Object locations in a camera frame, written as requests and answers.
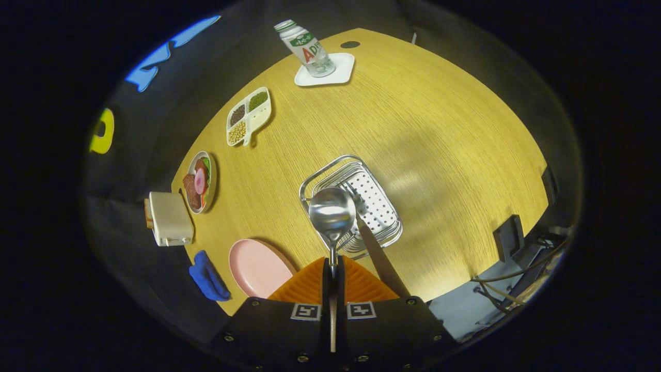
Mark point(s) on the metal spoon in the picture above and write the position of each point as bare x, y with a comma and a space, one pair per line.
332, 212

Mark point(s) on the pink plate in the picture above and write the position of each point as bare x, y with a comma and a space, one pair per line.
258, 268

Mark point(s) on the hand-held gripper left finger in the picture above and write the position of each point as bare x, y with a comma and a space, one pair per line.
326, 287

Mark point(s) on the plate of toy food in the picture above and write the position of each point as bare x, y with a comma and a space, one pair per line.
199, 182

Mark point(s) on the white divided bean dish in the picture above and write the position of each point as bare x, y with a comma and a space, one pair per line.
250, 116

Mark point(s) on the cream toaster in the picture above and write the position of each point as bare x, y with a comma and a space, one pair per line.
170, 219

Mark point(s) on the blue cloth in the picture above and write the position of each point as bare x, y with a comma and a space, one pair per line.
209, 279

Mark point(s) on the black table grommet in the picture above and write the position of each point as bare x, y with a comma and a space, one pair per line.
350, 44

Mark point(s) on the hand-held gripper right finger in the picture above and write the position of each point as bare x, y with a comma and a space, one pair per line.
341, 287

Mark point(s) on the clear plastic drink bottle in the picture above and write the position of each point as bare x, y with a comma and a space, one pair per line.
307, 49

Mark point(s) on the black table clamp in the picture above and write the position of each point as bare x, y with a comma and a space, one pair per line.
549, 186
508, 237

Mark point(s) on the white square coaster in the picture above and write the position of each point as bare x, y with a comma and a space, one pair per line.
344, 72

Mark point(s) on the brown bread slice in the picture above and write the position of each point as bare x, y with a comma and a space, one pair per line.
148, 214

